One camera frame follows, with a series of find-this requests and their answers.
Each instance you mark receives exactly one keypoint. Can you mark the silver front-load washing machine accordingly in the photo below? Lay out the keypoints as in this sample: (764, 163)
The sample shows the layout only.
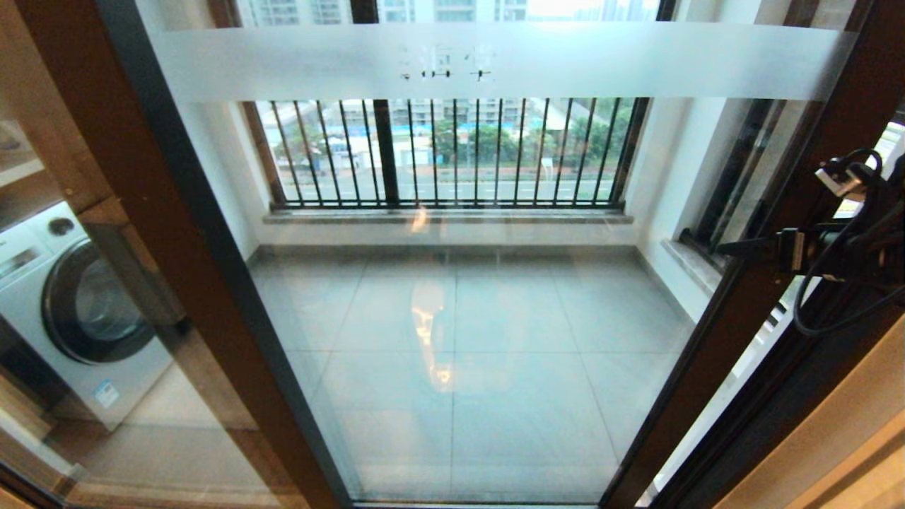
(85, 304)

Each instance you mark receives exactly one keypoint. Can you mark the black long window railing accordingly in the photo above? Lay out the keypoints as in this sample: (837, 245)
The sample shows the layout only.
(452, 203)

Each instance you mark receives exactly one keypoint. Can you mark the short grey stone window sill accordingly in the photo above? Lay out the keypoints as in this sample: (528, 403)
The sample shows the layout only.
(695, 276)

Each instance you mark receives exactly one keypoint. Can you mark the black short window railing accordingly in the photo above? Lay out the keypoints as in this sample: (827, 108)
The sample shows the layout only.
(703, 251)

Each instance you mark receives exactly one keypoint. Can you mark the brown-framed fixed glass door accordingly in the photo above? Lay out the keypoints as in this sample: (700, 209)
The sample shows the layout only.
(113, 106)

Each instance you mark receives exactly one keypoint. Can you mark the long grey stone window sill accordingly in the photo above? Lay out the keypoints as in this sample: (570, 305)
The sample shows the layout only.
(452, 216)

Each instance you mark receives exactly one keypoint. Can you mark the dark wide window frame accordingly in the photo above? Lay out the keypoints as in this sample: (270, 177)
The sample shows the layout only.
(385, 155)

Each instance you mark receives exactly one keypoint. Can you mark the brown-framed sliding glass door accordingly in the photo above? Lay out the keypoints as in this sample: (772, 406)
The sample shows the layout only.
(707, 339)

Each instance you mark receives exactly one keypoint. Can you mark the cream wall shelf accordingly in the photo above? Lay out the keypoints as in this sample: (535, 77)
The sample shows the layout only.
(18, 170)

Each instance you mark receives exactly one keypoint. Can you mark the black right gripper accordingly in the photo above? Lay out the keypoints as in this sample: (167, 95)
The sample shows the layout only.
(877, 247)

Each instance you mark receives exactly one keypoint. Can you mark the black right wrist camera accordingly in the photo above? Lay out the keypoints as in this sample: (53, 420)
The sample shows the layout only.
(790, 252)

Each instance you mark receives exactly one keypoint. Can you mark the dark narrow window frame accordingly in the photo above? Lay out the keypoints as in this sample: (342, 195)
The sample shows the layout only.
(742, 162)

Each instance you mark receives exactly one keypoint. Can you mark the dark door frame jamb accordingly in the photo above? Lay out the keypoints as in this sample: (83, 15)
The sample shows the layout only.
(785, 403)

